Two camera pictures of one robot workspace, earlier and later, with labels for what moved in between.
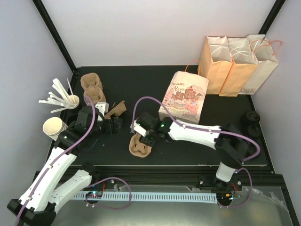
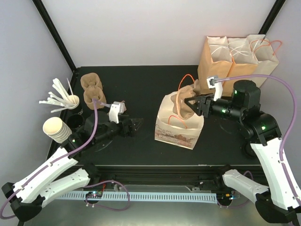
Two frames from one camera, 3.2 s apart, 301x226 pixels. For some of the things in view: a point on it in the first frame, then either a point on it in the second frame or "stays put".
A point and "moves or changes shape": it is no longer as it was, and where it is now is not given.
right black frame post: (272, 16) stays put
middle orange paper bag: (244, 62) stays put
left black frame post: (56, 36) stays put
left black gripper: (116, 126) -> (132, 132)
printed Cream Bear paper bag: (184, 94) moves or changes shape
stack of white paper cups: (53, 126) stays put
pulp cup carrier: (137, 148) -> (185, 92)
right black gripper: (150, 142) -> (205, 105)
